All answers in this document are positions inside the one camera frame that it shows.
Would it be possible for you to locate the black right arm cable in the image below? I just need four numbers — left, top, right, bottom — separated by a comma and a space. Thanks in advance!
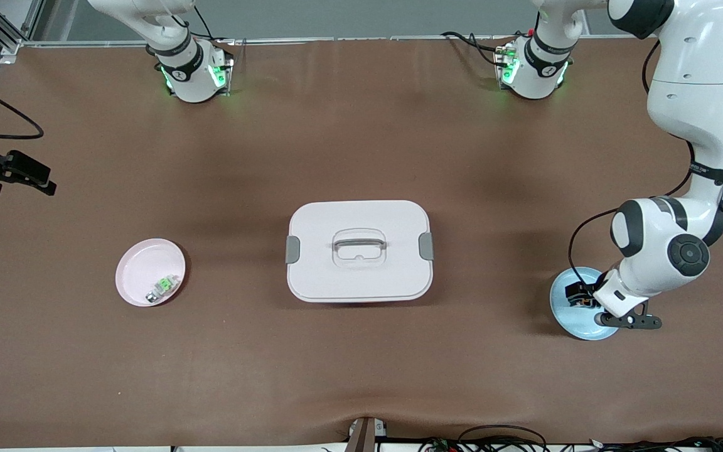
0, 74, 45, 140

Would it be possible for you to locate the aluminium frame profile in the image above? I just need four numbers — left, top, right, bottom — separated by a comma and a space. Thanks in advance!
0, 0, 45, 57

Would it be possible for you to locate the pink round plate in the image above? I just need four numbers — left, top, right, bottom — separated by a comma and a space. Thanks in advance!
115, 238, 187, 308

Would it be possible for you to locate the tangled cable bundle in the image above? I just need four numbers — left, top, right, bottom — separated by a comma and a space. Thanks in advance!
587, 436, 723, 452

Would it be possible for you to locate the green push-button switch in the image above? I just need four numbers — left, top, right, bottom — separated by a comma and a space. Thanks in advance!
145, 274, 180, 304

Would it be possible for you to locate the brown table mat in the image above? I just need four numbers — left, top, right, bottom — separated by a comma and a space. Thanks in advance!
0, 38, 723, 449

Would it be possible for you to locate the black base cable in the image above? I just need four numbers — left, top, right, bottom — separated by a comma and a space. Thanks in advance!
442, 31, 506, 67
173, 6, 237, 48

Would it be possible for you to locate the black cable loop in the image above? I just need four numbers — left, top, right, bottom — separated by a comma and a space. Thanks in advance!
459, 425, 549, 451

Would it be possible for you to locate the brown metal bracket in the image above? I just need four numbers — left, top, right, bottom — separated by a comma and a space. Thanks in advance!
346, 416, 388, 452

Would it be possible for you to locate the light blue round plate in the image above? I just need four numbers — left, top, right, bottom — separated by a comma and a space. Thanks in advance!
549, 266, 619, 342

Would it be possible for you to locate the white lidded storage box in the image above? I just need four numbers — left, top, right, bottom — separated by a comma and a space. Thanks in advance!
285, 200, 436, 304

